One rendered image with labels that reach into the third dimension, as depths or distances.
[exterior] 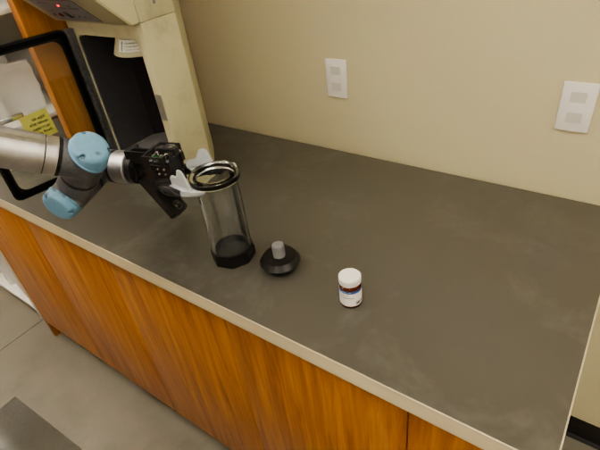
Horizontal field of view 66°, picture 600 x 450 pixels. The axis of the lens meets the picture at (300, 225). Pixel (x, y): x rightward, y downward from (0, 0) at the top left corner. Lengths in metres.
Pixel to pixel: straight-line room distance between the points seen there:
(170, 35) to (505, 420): 1.10
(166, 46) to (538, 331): 1.05
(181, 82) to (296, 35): 0.38
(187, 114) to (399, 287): 0.75
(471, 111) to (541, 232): 0.36
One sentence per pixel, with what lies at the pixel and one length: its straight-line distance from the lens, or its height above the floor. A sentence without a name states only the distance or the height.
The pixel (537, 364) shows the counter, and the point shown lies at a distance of 0.91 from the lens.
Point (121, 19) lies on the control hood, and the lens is 1.22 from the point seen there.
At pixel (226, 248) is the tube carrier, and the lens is 1.05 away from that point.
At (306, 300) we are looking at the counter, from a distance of 0.97.
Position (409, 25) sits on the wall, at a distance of 1.30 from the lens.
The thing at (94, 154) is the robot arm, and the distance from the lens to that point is 0.97.
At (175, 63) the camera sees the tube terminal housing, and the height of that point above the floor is 1.29.
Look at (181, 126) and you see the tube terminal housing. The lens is 1.34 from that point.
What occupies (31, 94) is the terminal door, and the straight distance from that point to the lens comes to 1.49.
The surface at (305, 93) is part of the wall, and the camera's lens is 1.53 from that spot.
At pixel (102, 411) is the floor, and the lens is 2.19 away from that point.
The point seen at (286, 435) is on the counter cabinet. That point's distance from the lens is 1.35.
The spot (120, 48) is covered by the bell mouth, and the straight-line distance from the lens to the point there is 1.39.
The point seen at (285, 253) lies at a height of 0.98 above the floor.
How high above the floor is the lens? 1.63
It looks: 36 degrees down
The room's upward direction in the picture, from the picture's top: 8 degrees counter-clockwise
